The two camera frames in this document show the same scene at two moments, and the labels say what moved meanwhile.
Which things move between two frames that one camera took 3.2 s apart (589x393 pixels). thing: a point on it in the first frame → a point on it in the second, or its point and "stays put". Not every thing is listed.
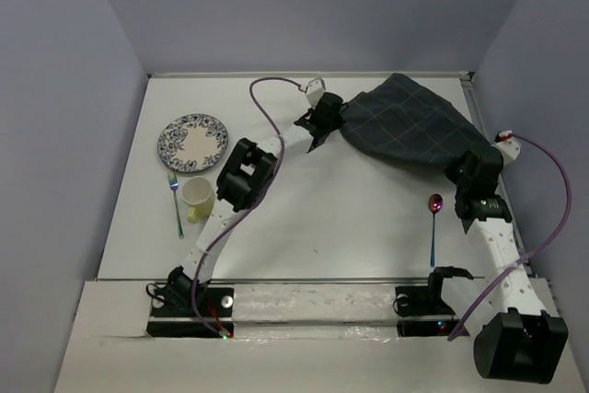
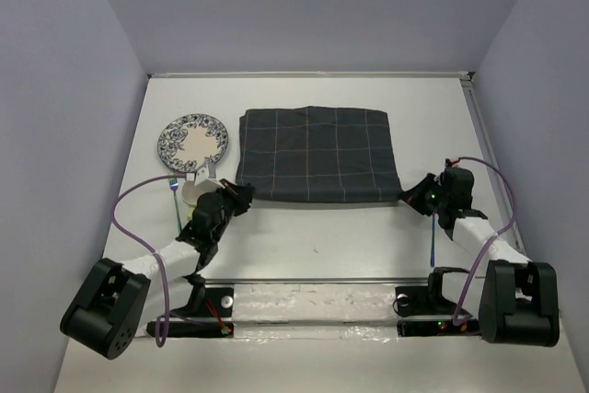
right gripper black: [451, 170] → [413, 196]
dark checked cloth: [401, 118] → [313, 154]
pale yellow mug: [196, 193] stays put
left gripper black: [337, 121] → [238, 195]
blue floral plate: [192, 142] stays put
